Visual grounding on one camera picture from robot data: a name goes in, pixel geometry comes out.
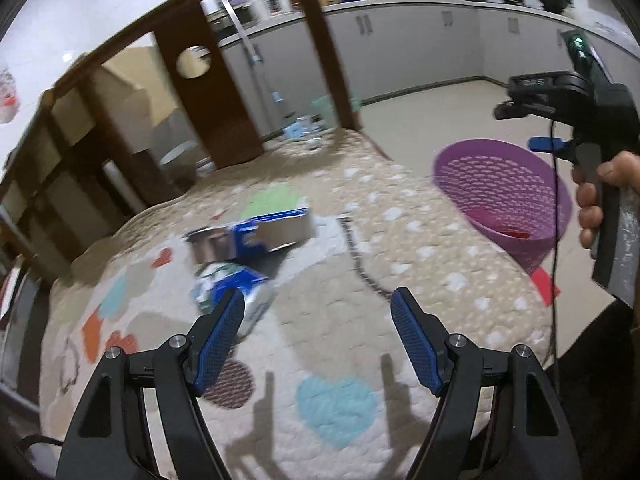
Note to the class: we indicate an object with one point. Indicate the blue white packet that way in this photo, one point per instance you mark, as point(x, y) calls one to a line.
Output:
point(240, 285)

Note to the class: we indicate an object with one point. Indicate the white bowl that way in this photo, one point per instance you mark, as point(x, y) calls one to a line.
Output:
point(176, 153)

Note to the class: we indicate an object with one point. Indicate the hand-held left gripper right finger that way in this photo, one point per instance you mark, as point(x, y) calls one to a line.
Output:
point(415, 340)

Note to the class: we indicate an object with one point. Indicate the purple plastic basket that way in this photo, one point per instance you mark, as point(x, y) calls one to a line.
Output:
point(480, 175)

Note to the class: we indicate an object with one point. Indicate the grey kitchen counter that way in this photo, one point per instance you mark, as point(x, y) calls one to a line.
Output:
point(425, 35)

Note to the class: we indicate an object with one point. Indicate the wooden table leg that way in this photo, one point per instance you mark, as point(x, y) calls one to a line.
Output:
point(325, 45)

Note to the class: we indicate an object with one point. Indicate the wooden table panel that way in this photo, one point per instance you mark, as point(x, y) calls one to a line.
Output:
point(215, 100)

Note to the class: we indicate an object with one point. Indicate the blue and silver box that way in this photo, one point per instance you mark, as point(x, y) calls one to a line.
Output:
point(280, 230)

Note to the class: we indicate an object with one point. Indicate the printed quilted blanket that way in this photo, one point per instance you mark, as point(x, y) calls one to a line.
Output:
point(400, 240)

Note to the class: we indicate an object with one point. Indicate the white kitchen appliance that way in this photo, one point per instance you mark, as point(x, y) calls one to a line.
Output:
point(269, 5)

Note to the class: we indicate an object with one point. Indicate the light blue small item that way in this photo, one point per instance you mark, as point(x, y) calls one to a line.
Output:
point(295, 132)

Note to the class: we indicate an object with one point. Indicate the cardboard box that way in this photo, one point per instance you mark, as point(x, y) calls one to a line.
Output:
point(127, 90)

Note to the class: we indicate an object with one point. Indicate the red snack packet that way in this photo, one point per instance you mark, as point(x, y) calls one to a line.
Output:
point(512, 232)

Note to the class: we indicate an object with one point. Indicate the person's right hand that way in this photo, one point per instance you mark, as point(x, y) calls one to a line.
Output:
point(589, 205)

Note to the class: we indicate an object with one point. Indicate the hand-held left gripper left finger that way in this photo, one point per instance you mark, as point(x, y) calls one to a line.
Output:
point(220, 340)

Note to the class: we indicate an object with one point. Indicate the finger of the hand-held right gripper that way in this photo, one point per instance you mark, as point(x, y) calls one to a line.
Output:
point(545, 144)

